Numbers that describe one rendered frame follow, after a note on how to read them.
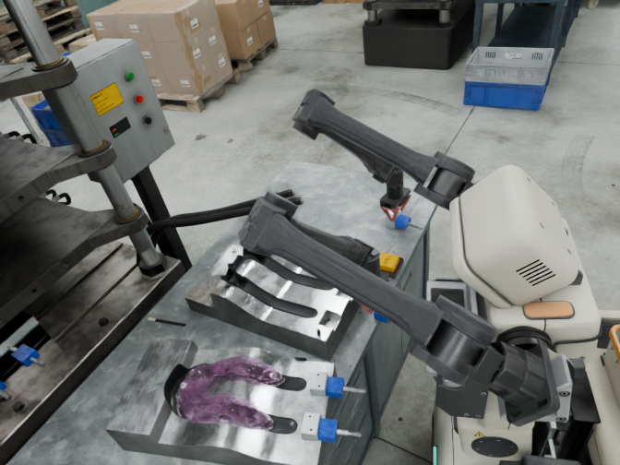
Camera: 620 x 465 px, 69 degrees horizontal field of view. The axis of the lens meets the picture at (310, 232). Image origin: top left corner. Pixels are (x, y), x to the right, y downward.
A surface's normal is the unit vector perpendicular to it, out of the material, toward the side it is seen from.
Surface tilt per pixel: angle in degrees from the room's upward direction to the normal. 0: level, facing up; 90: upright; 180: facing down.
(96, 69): 90
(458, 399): 90
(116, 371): 0
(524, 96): 91
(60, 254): 0
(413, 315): 51
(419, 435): 0
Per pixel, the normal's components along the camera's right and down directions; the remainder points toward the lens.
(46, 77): 0.27, 0.59
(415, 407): -0.14, -0.76
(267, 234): -0.14, 0.04
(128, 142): 0.87, 0.20
